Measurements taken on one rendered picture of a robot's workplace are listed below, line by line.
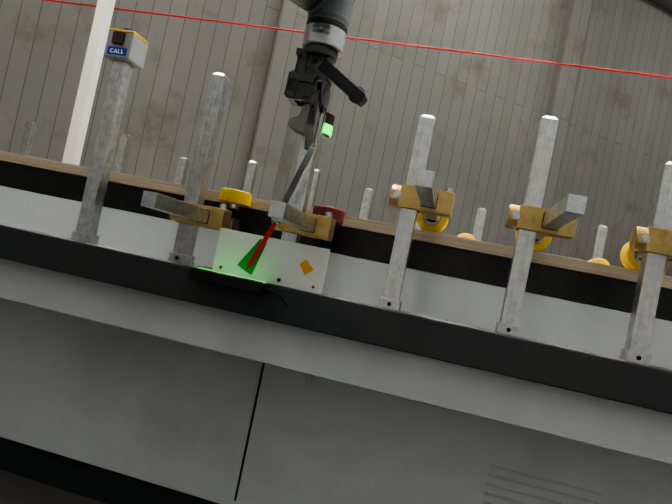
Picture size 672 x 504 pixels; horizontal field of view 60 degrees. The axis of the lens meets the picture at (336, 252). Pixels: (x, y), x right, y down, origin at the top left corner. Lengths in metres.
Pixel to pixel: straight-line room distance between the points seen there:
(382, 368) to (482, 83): 5.97
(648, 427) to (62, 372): 1.46
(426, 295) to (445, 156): 5.24
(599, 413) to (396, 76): 5.44
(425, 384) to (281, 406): 0.44
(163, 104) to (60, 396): 4.07
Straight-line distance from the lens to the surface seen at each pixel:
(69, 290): 1.56
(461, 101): 6.86
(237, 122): 5.71
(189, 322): 1.40
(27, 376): 1.89
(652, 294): 1.31
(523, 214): 1.26
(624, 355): 1.31
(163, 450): 1.70
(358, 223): 1.48
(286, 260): 1.29
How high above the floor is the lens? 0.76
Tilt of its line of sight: 2 degrees up
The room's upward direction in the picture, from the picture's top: 12 degrees clockwise
